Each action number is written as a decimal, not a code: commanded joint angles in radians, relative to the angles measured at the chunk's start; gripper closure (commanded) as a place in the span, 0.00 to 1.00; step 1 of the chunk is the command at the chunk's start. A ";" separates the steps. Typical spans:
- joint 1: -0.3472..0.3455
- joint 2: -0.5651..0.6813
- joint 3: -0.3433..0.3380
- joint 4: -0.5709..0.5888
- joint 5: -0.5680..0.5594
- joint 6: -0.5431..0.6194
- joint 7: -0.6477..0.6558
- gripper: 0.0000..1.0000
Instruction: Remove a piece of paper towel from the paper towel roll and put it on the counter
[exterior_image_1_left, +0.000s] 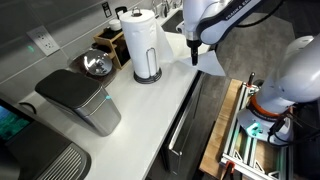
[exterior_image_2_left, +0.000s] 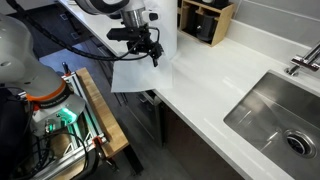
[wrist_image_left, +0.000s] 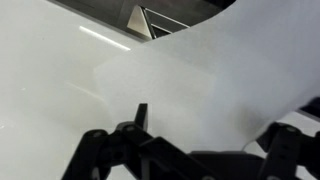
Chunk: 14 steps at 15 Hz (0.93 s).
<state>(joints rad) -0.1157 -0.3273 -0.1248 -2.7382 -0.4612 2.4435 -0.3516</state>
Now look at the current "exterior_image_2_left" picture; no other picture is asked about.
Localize black handled clamp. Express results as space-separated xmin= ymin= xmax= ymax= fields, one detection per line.
xmin=60 ymin=61 xmax=72 ymax=77

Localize wooden cart with clamps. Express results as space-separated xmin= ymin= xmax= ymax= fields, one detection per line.
xmin=49 ymin=67 xmax=130 ymax=180

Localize black corrugated cable conduit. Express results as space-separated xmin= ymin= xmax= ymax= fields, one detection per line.
xmin=5 ymin=0 xmax=151 ymax=63

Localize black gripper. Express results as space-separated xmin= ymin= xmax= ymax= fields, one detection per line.
xmin=126 ymin=31 xmax=165 ymax=68

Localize round metal sink drain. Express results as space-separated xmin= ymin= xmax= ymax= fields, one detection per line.
xmin=283 ymin=129 xmax=317 ymax=159

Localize black base cables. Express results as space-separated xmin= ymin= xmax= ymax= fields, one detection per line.
xmin=0 ymin=129 xmax=92 ymax=180

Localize white paper towel roll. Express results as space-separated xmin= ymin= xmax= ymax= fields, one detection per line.
xmin=143 ymin=0 xmax=179 ymax=61

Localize dark base cabinet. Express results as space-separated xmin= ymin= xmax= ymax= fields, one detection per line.
xmin=159 ymin=99 xmax=246 ymax=180

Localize black cylindrical canister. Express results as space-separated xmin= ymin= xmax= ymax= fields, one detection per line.
xmin=194 ymin=13 xmax=218 ymax=43

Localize chrome sink faucet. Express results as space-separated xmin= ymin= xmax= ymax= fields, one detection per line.
xmin=284 ymin=40 xmax=320 ymax=77

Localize orange handled clamp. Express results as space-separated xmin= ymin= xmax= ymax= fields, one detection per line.
xmin=91 ymin=134 xmax=119 ymax=172

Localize white paper towel sheet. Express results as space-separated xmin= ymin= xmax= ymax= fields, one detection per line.
xmin=110 ymin=49 xmax=175 ymax=94

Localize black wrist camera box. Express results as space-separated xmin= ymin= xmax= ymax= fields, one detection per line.
xmin=106 ymin=27 xmax=148 ymax=42

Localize stainless steel sink basin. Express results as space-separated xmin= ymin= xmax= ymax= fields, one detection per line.
xmin=223 ymin=69 xmax=320 ymax=180

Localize aluminium profile frame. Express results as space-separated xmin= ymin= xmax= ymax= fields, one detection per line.
xmin=18 ymin=71 xmax=109 ymax=180

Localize wooden organizer box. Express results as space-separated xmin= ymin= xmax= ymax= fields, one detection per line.
xmin=178 ymin=0 xmax=236 ymax=47

